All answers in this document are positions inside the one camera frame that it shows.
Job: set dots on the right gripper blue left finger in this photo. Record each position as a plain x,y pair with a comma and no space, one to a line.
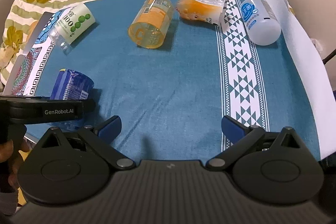
99,139

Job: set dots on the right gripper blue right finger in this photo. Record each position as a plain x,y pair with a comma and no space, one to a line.
243,138

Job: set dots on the white cup blue label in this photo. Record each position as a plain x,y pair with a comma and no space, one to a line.
260,21

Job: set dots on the clear cup orange label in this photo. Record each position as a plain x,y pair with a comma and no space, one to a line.
151,24

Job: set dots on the orange jelly cup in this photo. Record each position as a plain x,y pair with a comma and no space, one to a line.
209,11

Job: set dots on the person's left hand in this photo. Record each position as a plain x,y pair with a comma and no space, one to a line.
13,160

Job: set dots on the colourful mandala mat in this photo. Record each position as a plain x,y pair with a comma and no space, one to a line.
28,66

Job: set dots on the teal patterned cloth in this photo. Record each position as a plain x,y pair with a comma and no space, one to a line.
171,100

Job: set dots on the white cloth sheet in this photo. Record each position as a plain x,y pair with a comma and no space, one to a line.
312,73

